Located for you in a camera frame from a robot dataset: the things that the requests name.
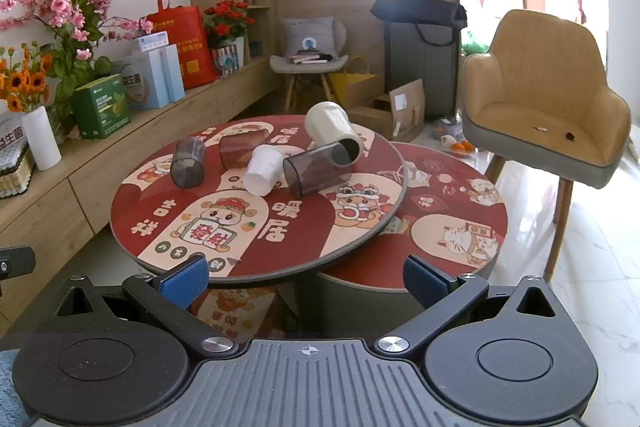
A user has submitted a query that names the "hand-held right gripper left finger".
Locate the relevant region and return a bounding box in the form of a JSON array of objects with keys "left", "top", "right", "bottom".
[{"left": 55, "top": 255, "right": 239, "bottom": 360}]

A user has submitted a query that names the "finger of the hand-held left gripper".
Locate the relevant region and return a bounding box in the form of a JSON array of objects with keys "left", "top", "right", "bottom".
[{"left": 0, "top": 246, "right": 37, "bottom": 283}]

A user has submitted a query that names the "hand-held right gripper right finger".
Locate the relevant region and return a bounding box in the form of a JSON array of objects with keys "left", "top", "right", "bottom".
[{"left": 374, "top": 254, "right": 557, "bottom": 358}]

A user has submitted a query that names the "small white cup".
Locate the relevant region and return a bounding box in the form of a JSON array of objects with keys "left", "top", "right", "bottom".
[{"left": 243, "top": 144, "right": 286, "bottom": 196}]

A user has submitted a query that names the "brown transparent cup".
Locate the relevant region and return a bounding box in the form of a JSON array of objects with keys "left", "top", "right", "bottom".
[{"left": 218, "top": 133, "right": 273, "bottom": 170}]

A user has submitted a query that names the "dark grey transparent cup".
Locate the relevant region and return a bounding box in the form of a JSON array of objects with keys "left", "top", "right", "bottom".
[{"left": 282, "top": 143, "right": 352, "bottom": 196}]

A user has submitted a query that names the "large cream cup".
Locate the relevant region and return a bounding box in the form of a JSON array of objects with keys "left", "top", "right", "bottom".
[{"left": 305, "top": 101, "right": 362, "bottom": 166}]

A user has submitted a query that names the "small printed stool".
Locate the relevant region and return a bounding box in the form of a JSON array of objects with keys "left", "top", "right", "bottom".
[{"left": 189, "top": 286, "right": 283, "bottom": 339}]

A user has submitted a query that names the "low round red printed table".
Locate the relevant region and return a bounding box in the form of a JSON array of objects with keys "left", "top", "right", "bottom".
[{"left": 315, "top": 142, "right": 510, "bottom": 333}]

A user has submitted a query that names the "woven gift basket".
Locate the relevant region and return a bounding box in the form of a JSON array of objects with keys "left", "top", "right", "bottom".
[{"left": 0, "top": 113, "right": 37, "bottom": 198}]

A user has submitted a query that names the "wooden sideboard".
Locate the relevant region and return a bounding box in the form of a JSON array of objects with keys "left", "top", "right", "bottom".
[{"left": 0, "top": 55, "right": 282, "bottom": 335}]

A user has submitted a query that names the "tall round red printed table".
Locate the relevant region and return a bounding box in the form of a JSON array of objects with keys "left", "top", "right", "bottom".
[{"left": 109, "top": 114, "right": 407, "bottom": 285}]

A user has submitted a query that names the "blue cloth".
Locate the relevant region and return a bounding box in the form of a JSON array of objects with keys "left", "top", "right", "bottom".
[{"left": 0, "top": 348, "right": 32, "bottom": 427}]

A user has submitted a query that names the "white cylinder vase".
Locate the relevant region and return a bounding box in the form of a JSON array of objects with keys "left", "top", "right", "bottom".
[{"left": 21, "top": 106, "right": 62, "bottom": 172}]

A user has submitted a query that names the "clear plastic bag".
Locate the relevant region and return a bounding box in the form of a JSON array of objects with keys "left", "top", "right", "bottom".
[{"left": 432, "top": 117, "right": 464, "bottom": 142}]

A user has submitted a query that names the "green box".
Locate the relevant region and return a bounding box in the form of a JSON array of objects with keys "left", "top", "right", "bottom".
[{"left": 71, "top": 74, "right": 132, "bottom": 140}]

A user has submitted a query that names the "cardboard box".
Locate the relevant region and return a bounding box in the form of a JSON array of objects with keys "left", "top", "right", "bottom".
[{"left": 347, "top": 79, "right": 427, "bottom": 144}]

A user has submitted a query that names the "sunflower bouquet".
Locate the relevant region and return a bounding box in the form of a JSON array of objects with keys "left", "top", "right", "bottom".
[{"left": 0, "top": 46, "right": 54, "bottom": 114}]

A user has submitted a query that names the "light blue carton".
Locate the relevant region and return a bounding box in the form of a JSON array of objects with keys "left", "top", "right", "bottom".
[{"left": 112, "top": 44, "right": 185, "bottom": 110}]

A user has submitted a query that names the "yellow paper bag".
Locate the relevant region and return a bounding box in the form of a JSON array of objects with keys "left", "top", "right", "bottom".
[{"left": 328, "top": 54, "right": 379, "bottom": 106}]

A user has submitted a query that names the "grey suitcase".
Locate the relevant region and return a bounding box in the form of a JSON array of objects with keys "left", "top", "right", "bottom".
[{"left": 384, "top": 19, "right": 461, "bottom": 118}]

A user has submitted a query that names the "striped flower pot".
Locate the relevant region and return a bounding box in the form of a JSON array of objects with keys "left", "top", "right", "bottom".
[{"left": 210, "top": 38, "right": 246, "bottom": 78}]

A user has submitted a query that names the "red gift bag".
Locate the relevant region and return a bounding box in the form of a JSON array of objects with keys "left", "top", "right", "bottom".
[{"left": 146, "top": 0, "right": 218, "bottom": 90}]

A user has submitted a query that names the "small white box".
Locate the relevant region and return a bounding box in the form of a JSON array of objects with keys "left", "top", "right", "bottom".
[{"left": 132, "top": 33, "right": 169, "bottom": 56}]

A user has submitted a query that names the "green bag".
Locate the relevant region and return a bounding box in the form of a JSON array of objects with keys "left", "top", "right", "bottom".
[{"left": 461, "top": 34, "right": 490, "bottom": 56}]

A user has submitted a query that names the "tan armchair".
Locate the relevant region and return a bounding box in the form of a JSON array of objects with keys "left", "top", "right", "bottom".
[{"left": 460, "top": 9, "right": 633, "bottom": 283}]

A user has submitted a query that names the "pink booklet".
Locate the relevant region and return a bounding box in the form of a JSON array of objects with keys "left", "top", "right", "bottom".
[{"left": 292, "top": 51, "right": 335, "bottom": 64}]

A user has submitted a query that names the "grey shell chair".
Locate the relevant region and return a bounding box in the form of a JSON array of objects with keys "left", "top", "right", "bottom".
[{"left": 270, "top": 18, "right": 351, "bottom": 112}]

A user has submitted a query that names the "red rose plant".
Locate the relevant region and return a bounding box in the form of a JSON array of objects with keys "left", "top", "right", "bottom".
[{"left": 202, "top": 0, "right": 256, "bottom": 48}]

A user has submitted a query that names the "black bag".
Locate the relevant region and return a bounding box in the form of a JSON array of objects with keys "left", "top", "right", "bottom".
[{"left": 371, "top": 0, "right": 468, "bottom": 46}]

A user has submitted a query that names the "grey printed cushion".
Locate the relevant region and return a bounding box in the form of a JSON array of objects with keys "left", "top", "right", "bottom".
[{"left": 281, "top": 18, "right": 335, "bottom": 58}]

